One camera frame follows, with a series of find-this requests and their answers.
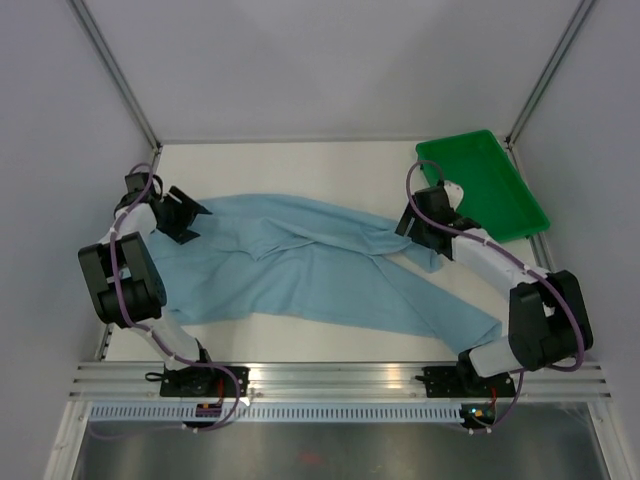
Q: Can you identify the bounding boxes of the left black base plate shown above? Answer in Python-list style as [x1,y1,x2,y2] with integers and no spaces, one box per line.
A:
[145,366,250,398]

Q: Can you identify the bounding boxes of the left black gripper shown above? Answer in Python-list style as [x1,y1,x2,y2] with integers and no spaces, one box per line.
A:
[156,188,211,247]

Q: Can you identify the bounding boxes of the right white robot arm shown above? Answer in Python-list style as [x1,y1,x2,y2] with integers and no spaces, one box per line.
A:
[396,181,593,396]

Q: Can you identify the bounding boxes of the aluminium mounting rail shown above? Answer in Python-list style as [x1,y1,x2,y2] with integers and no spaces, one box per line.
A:
[68,361,612,403]

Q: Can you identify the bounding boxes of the aluminium frame post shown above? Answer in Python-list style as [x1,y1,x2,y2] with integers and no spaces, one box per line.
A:
[67,0,162,154]
[504,0,599,146]

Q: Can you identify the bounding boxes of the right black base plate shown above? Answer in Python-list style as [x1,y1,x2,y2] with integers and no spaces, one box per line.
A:
[414,366,516,400]

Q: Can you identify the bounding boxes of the left aluminium frame post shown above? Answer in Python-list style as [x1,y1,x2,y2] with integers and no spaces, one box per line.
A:
[67,0,162,154]

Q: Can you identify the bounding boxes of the light blue trousers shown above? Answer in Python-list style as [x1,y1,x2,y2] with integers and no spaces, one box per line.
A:
[147,194,502,353]

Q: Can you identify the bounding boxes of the green plastic tray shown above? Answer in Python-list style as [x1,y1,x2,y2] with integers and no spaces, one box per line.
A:
[415,130,550,243]

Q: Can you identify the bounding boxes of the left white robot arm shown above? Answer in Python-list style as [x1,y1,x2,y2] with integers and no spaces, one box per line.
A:
[78,163,218,397]

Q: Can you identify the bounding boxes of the right aluminium frame post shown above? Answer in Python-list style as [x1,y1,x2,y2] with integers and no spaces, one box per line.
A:
[504,0,599,146]

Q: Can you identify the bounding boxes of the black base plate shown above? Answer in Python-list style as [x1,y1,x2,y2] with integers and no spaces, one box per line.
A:
[145,366,250,398]
[414,366,516,400]

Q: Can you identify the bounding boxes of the white slotted cable duct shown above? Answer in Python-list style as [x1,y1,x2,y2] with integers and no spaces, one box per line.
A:
[90,402,462,423]

